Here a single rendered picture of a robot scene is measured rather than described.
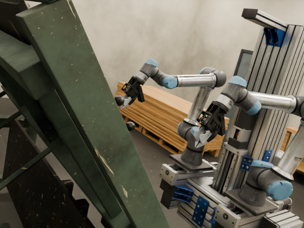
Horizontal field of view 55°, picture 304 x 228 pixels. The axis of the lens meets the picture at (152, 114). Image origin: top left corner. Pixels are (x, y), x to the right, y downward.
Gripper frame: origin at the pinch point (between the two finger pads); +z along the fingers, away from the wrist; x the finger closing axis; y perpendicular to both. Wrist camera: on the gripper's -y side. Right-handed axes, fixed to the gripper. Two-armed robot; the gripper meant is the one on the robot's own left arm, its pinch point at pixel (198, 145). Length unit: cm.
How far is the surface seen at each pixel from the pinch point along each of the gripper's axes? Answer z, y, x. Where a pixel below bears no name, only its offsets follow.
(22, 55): 13, 81, 2
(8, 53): 15, 82, -7
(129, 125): 10.5, 35.3, -3.6
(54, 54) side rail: 9, 81, 18
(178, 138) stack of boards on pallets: -29, -275, -268
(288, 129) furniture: -161, -404, -174
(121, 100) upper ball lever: 5.4, 45.2, -2.7
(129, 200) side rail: 30.0, 34.7, 17.7
